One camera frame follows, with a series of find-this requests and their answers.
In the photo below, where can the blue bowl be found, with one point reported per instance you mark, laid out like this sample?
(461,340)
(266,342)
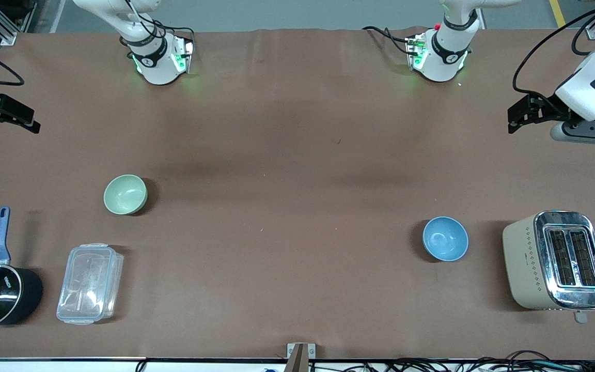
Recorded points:
(444,238)

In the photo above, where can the brown table cover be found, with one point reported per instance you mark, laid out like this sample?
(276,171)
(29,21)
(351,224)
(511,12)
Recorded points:
(297,129)

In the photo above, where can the left base metal connector plate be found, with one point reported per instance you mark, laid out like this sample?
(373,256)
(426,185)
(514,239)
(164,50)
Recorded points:
(415,51)

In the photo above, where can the cream and chrome toaster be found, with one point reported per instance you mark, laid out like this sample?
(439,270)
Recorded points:
(556,261)

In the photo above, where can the base metal connector plate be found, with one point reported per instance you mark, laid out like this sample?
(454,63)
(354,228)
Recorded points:
(415,51)
(186,54)

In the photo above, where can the light green ribbed bowl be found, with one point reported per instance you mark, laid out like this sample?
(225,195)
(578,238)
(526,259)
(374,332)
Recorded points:
(125,194)

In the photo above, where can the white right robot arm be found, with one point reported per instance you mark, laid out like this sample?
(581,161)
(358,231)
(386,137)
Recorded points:
(155,67)

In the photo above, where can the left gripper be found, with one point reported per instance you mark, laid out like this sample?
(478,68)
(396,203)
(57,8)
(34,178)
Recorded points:
(546,105)

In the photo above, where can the right base metal connector plate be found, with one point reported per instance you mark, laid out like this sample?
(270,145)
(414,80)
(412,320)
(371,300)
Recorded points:
(186,54)

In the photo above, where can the metal table edge bracket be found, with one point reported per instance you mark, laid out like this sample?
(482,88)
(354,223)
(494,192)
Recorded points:
(301,354)

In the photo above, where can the clear plastic food container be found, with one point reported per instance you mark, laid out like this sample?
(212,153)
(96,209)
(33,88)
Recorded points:
(90,283)

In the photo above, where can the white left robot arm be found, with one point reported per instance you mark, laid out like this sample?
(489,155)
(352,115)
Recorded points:
(442,57)

